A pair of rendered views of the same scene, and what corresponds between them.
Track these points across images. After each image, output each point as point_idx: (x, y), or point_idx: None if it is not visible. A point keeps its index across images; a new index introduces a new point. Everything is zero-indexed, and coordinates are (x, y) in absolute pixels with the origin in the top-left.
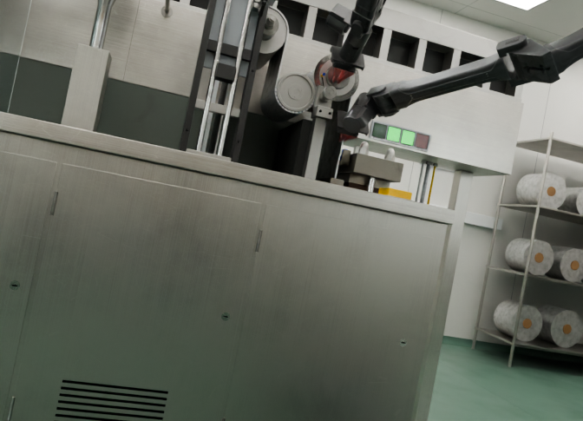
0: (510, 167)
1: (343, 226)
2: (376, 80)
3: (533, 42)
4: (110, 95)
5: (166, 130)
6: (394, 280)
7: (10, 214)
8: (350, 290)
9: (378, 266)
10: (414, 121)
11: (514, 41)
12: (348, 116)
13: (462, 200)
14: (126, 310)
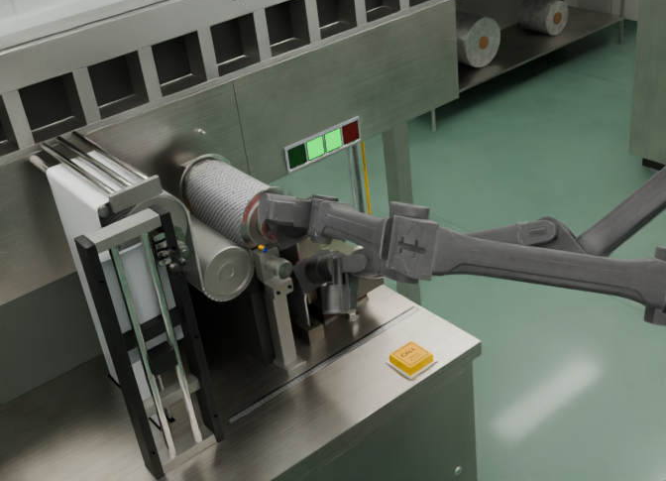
0: (457, 89)
1: (378, 436)
2: (270, 93)
3: (563, 229)
4: None
5: (33, 345)
6: (437, 434)
7: None
8: (400, 476)
9: (420, 437)
10: (333, 114)
11: (540, 232)
12: (332, 311)
13: (401, 134)
14: None
